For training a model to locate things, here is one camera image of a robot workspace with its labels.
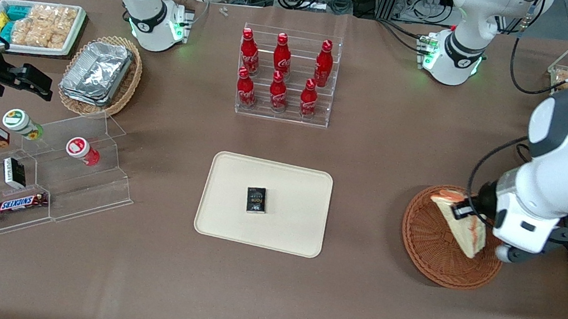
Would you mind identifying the triangular sandwich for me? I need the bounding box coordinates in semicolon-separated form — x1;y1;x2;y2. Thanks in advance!
422;186;494;262

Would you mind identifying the white rectangular snack tray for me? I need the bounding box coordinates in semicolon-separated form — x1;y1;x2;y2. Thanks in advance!
0;0;89;64

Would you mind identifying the round brown wicker basket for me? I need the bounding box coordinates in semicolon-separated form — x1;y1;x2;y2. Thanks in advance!
393;179;515;297

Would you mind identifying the oval light wicker basket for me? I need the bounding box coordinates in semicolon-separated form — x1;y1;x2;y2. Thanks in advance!
54;28;148;124

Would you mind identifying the cream plastic tray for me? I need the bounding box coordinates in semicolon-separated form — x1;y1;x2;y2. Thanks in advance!
191;148;336;261

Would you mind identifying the green lid drink bottle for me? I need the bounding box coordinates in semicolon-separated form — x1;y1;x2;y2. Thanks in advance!
0;107;47;143

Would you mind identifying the teal snack packet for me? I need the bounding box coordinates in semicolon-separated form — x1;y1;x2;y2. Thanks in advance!
0;19;16;44
4;2;32;24

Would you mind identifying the clear bag of crackers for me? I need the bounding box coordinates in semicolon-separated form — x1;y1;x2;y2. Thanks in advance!
28;21;71;52
9;17;36;47
28;2;80;31

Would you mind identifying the stack of foil containers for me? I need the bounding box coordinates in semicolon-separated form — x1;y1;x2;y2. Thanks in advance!
57;37;136;110

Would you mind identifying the red lid drink bottle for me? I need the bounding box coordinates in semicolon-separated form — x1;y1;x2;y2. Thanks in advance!
63;135;103;168

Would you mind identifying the small black white box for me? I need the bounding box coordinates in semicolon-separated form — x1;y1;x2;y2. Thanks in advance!
0;156;31;190

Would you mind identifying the brown Snickers bar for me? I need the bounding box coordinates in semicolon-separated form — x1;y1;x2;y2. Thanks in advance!
0;187;50;221

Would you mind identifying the clear acrylic stepped shelf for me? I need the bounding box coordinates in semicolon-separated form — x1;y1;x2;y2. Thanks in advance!
0;97;146;272

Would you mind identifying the clear bag of pastries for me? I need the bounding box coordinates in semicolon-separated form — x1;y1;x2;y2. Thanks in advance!
551;68;568;91

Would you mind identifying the red cola bottle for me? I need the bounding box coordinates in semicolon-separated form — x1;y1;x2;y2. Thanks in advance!
311;39;337;90
297;77;322;121
270;32;296;80
236;27;265;78
266;70;292;114
233;66;262;110

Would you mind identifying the clear acrylic bottle rack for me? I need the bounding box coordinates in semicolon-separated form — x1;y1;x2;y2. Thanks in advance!
230;22;344;129

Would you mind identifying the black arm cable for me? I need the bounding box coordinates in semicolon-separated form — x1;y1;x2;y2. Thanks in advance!
465;0;568;217

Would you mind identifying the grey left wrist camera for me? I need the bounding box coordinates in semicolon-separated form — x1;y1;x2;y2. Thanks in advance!
493;217;568;274

